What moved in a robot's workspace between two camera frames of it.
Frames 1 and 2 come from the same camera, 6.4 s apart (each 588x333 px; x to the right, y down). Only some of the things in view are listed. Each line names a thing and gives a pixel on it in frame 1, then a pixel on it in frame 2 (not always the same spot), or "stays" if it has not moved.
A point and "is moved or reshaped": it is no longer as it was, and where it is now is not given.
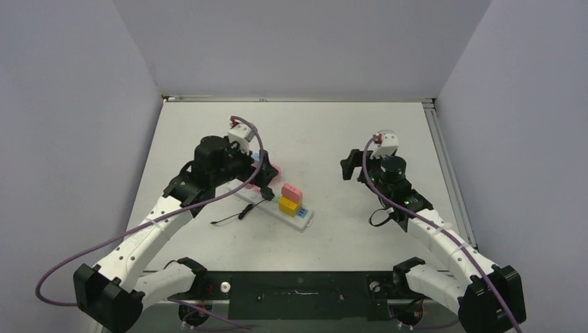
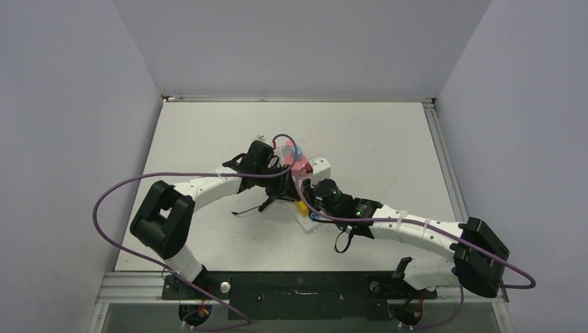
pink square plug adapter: [292, 193] is moved or reshaped
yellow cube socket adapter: [288, 207] to [301, 208]
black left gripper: [234, 148] to [283, 190]
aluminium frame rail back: [291, 98] stays
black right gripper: [349, 165] to [310, 194]
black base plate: [301, 295] stays
